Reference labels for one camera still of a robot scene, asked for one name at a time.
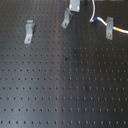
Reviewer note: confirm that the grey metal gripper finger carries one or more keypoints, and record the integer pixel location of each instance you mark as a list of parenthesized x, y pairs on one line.
[(74, 5)]

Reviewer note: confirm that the middle grey metal clip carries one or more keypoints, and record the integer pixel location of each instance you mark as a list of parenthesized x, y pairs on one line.
[(67, 18)]

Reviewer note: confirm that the grey metal clip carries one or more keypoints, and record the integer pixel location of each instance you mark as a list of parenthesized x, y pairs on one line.
[(29, 31), (109, 28), (67, 18)]

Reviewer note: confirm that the right grey metal clip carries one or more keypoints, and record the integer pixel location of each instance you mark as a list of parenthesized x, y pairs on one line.
[(109, 28)]

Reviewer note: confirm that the left grey metal clip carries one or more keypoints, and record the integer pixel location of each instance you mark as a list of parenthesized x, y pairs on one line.
[(29, 31)]

